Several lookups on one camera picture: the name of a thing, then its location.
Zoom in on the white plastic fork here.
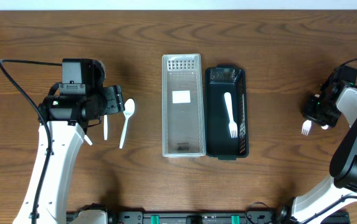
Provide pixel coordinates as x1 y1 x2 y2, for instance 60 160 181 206
224 92 238 138
302 120 312 136

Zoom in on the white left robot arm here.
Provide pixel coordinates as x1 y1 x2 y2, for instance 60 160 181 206
14 58 125 223

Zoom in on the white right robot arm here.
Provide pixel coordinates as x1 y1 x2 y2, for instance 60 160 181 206
272 65 357 223

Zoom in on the clear plastic basket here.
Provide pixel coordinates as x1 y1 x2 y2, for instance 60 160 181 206
162 54 206 158

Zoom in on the dark green plastic basket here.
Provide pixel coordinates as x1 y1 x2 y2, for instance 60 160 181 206
204 64 250 160

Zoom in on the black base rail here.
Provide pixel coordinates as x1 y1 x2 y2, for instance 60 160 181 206
65 202 351 224

